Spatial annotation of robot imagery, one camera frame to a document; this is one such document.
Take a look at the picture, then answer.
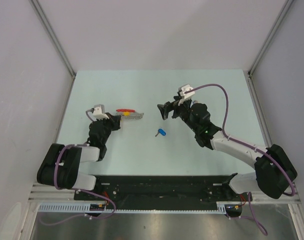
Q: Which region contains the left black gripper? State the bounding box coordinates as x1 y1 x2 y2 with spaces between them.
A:
95 112 121 145

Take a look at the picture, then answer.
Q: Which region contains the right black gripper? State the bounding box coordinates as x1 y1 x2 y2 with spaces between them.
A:
158 96 199 133

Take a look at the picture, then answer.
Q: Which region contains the red tag key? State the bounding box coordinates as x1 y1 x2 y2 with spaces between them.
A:
116 108 136 113

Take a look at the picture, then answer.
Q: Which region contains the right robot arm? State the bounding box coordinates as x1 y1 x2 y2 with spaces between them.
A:
157 100 298 201

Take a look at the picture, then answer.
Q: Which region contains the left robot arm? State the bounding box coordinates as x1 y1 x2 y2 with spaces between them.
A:
36 113 121 200

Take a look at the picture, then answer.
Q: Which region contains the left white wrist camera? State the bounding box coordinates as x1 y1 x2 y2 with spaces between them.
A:
91 104 109 121

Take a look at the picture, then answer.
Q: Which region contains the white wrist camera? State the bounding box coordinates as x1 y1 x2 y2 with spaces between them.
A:
177 84 195 105
91 104 109 121

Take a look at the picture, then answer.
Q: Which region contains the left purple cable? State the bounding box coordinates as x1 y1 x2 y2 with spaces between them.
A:
39 108 117 226

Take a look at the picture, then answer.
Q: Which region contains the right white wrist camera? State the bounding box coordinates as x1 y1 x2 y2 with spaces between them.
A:
177 84 195 105

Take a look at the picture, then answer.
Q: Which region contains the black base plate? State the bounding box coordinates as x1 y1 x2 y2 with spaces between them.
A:
73 174 253 217

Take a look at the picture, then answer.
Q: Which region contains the white cable duct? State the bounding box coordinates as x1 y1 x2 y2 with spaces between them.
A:
38 202 226 215

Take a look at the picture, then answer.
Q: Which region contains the aluminium frame rail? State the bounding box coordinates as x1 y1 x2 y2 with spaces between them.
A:
28 182 300 204

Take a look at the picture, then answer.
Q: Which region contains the right side aluminium rail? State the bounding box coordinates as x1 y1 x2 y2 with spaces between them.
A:
243 71 274 147

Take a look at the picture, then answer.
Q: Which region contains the left aluminium corner post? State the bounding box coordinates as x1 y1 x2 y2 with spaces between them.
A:
28 0 76 79

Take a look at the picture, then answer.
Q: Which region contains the aluminium corner post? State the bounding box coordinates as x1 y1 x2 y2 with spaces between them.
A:
247 0 296 78
28 0 76 79

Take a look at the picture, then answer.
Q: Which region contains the right aluminium corner post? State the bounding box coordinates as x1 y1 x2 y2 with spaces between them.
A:
247 0 296 78

